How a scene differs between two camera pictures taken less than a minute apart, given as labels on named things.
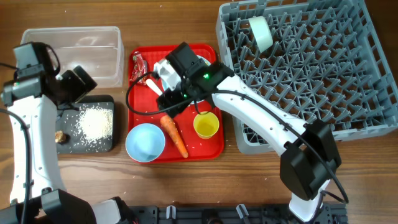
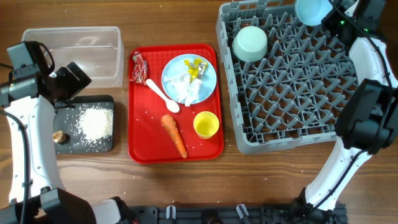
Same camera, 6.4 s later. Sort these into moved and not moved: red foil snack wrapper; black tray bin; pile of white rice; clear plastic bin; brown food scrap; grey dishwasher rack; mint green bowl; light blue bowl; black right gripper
Moved: black right gripper; mint green bowl; light blue bowl
Not moved: pile of white rice; grey dishwasher rack; red foil snack wrapper; black tray bin; clear plastic bin; brown food scrap
